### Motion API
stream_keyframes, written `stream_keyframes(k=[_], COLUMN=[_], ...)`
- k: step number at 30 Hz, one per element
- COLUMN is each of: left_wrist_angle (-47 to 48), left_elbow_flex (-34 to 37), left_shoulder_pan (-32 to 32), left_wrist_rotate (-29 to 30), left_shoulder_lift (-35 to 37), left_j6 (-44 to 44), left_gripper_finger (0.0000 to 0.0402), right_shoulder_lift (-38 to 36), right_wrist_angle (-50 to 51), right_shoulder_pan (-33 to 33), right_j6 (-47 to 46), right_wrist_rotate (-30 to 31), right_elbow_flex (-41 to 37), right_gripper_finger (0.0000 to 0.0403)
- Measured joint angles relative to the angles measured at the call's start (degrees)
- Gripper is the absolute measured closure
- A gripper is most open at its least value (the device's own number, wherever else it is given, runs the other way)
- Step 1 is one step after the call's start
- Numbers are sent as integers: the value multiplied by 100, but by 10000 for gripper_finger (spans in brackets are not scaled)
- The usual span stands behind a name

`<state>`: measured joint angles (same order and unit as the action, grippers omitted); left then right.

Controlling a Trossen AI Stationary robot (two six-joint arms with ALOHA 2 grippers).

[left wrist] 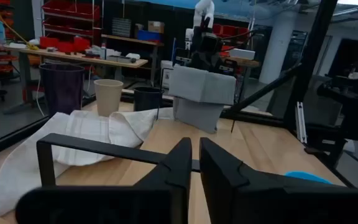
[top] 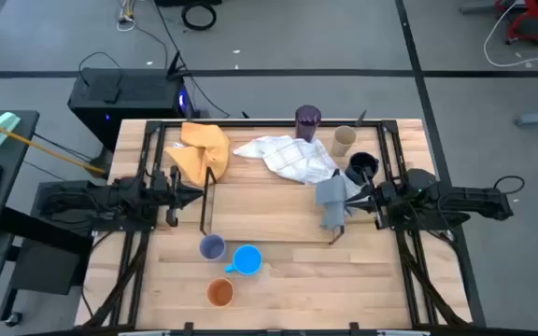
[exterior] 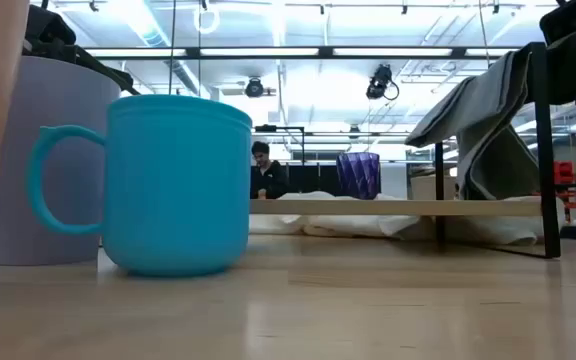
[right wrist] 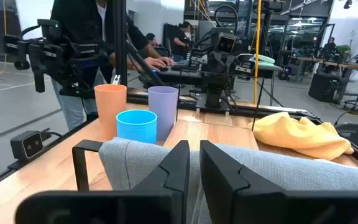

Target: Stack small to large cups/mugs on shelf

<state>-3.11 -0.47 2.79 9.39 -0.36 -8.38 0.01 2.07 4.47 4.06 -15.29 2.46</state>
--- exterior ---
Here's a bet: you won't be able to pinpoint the lavender plastic cup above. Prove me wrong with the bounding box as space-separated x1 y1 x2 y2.
0 55 122 266

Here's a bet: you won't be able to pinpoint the blue plastic mug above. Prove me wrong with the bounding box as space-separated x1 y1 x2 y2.
26 94 253 278

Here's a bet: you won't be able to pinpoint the purple translucent faceted cup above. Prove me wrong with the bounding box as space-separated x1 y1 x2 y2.
336 152 382 200

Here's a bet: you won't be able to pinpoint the person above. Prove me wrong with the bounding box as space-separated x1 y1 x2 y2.
250 141 289 200

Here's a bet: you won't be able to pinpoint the white checked cloth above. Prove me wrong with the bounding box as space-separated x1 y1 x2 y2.
248 191 567 247

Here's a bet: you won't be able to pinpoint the grey cloth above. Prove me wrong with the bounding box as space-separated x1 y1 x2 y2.
405 49 542 201

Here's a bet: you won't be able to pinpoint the red storage bins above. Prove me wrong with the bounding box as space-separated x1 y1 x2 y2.
553 160 575 185

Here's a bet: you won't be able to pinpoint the black overhead frame bar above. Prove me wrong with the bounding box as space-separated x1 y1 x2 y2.
82 45 524 61

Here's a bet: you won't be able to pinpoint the black ceiling camera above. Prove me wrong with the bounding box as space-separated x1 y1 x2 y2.
366 63 400 101

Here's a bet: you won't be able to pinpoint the black wire rack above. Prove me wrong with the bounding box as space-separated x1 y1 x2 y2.
70 42 562 260

